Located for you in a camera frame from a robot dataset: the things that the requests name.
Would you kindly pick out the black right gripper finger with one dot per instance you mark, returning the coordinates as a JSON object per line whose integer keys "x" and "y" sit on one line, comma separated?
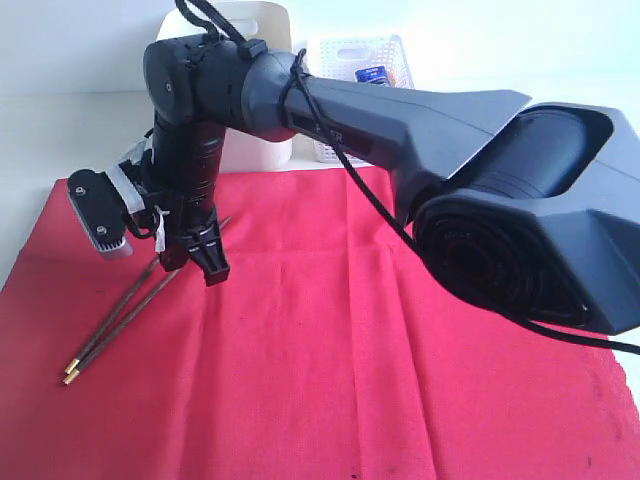
{"x": 206, "y": 251}
{"x": 175, "y": 254}

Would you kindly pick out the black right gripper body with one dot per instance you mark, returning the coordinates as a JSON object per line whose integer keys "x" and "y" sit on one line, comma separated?
{"x": 180, "y": 178}

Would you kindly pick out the dark wooden chopstick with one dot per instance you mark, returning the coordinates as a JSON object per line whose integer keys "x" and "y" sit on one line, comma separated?
{"x": 105, "y": 324}
{"x": 126, "y": 317}

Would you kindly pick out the red table cloth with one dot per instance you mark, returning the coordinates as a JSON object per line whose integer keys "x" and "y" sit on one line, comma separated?
{"x": 329, "y": 353}

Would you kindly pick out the blue white milk carton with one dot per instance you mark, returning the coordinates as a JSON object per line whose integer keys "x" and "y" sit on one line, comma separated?
{"x": 377, "y": 75}

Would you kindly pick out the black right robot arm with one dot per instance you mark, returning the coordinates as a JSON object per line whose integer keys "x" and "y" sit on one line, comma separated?
{"x": 529, "y": 211}

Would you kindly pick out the cream plastic bin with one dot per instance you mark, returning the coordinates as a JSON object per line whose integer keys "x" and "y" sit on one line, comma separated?
{"x": 265, "y": 20}

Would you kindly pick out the white perforated plastic basket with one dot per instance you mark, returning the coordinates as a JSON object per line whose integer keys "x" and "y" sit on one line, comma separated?
{"x": 341, "y": 58}

